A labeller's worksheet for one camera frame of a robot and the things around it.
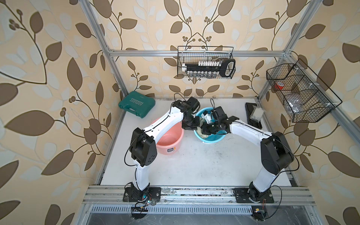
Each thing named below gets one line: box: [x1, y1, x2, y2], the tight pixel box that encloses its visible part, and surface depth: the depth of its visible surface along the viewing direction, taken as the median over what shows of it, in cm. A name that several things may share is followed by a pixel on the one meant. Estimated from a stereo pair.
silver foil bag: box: [286, 99, 303, 113], surface depth 73 cm
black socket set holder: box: [181, 59, 236, 79], surface depth 87 cm
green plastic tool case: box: [118, 90, 156, 119], surface depth 114 cm
